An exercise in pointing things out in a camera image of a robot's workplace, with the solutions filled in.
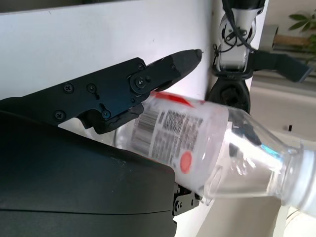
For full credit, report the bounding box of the green leafy plant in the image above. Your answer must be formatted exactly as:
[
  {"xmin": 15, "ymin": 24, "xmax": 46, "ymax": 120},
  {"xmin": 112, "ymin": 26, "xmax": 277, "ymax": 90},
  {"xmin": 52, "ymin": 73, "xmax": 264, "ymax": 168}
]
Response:
[{"xmin": 288, "ymin": 11, "xmax": 316, "ymax": 51}]

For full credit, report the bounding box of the clear plastic water bottle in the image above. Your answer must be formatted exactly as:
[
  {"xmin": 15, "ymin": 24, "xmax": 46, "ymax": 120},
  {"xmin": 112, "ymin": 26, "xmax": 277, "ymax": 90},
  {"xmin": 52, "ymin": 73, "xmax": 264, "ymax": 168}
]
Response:
[{"xmin": 114, "ymin": 91, "xmax": 316, "ymax": 217}]

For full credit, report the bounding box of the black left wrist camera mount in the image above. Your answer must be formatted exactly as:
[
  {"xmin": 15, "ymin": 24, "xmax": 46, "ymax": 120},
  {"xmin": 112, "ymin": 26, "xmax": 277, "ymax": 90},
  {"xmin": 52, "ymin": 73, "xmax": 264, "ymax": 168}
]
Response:
[{"xmin": 253, "ymin": 50, "xmax": 311, "ymax": 83}]

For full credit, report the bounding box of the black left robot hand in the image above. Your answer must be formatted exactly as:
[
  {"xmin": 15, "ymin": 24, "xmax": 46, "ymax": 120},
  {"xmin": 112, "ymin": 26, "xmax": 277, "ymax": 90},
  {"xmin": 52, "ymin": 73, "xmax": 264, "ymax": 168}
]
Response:
[{"xmin": 208, "ymin": 70, "xmax": 252, "ymax": 114}]

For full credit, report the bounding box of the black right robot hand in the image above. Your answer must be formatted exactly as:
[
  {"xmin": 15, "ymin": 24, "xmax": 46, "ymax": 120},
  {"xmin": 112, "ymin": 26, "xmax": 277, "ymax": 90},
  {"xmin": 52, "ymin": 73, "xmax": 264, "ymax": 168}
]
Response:
[{"xmin": 0, "ymin": 48, "xmax": 203, "ymax": 237}]

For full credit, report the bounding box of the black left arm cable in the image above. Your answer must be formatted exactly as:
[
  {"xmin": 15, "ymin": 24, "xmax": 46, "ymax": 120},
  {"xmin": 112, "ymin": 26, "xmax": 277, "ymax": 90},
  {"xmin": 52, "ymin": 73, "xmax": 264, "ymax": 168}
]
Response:
[{"xmin": 221, "ymin": 0, "xmax": 258, "ymax": 53}]

